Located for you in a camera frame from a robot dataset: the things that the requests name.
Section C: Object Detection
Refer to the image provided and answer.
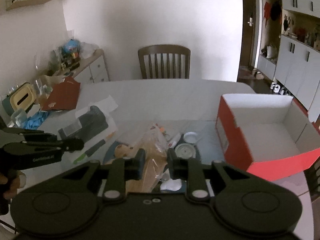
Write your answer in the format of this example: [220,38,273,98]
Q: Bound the green black pen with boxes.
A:
[73,139,106,165]

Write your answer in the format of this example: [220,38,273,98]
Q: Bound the red paper bag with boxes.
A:
[41,77,80,111]

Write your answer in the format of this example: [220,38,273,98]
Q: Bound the round white metal lid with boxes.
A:
[183,132,199,145]

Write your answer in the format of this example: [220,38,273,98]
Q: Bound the clear plastic snack bag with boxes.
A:
[126,123,168,193]

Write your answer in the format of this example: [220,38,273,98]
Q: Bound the dark wooden dining chair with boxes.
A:
[138,44,191,79]

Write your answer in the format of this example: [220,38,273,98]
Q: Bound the red cardboard shoe box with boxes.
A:
[216,94,319,181]

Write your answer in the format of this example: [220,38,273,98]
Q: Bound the blue cloth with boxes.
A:
[22,111,50,130]

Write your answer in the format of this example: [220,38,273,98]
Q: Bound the dark wooden door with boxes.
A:
[237,0,256,82]

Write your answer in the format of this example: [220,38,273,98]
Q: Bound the dark packaged item on paper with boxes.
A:
[58,106,109,142]

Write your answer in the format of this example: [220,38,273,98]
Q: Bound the white paper sheet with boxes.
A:
[75,95,118,118]

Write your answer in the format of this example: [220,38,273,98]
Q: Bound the white correction tape dispenser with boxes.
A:
[175,143,196,159]

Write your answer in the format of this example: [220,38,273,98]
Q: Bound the blue patterned table mat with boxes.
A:
[103,120,224,193]

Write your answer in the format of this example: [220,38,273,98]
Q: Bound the white green tube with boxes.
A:
[168,132,181,148]

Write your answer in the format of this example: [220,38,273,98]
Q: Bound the white wardrobe cabinet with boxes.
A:
[257,0,319,122]

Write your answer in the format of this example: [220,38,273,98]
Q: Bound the white sideboard cabinet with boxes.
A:
[53,49,110,84]

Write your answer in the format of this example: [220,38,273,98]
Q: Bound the person's left hand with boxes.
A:
[1,171,27,200]

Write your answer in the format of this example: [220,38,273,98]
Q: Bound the yellow tissue box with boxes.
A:
[2,82,36,115]

